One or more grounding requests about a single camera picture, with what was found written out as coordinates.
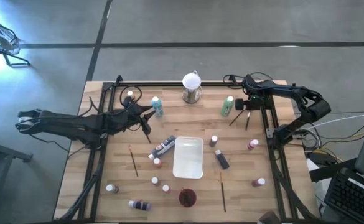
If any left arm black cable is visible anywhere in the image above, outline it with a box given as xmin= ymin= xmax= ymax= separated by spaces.
xmin=119 ymin=85 xmax=142 ymax=108

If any teal paint bottle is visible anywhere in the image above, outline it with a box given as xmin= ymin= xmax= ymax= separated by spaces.
xmin=151 ymin=96 xmax=164 ymax=118

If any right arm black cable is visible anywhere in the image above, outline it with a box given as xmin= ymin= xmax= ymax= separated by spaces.
xmin=223 ymin=73 xmax=251 ymax=91

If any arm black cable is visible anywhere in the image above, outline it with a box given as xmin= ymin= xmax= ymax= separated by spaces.
xmin=119 ymin=85 xmax=142 ymax=108
xmin=223 ymin=73 xmax=251 ymax=91

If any white floor cable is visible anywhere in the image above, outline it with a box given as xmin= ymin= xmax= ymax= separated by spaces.
xmin=306 ymin=113 xmax=364 ymax=131

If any black metal stand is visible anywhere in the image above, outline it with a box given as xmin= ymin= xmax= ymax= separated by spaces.
xmin=0 ymin=135 xmax=33 ymax=164

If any black keyboard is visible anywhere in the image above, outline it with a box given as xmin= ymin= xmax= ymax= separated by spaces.
xmin=324 ymin=167 xmax=364 ymax=224

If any person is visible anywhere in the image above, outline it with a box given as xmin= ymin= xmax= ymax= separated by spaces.
xmin=258 ymin=210 xmax=282 ymax=224

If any magenta paint bottle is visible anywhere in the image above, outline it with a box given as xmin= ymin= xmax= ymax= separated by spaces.
xmin=251 ymin=177 xmax=266 ymax=188

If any yellow cable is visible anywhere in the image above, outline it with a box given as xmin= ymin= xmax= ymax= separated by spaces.
xmin=317 ymin=132 xmax=364 ymax=153

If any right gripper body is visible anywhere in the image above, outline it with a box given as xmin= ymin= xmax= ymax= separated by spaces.
xmin=245 ymin=92 xmax=266 ymax=111

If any green paint bottle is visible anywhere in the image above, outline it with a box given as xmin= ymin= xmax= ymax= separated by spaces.
xmin=220 ymin=95 xmax=235 ymax=118

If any purple paint bottle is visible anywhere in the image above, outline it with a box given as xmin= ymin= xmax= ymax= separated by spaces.
xmin=128 ymin=199 xmax=152 ymax=212

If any large black paint bottle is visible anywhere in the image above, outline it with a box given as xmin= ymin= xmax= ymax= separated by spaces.
xmin=148 ymin=134 xmax=177 ymax=161

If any blue paint bottle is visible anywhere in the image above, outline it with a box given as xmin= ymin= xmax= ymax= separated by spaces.
xmin=214 ymin=149 xmax=230 ymax=170

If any white plastic bin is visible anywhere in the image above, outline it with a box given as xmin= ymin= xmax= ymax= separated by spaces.
xmin=172 ymin=136 xmax=205 ymax=179

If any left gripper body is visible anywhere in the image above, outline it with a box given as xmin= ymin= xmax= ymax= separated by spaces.
xmin=121 ymin=102 xmax=151 ymax=144

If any pink plastic cup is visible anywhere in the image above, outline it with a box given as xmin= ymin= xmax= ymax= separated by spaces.
xmin=178 ymin=187 xmax=197 ymax=208

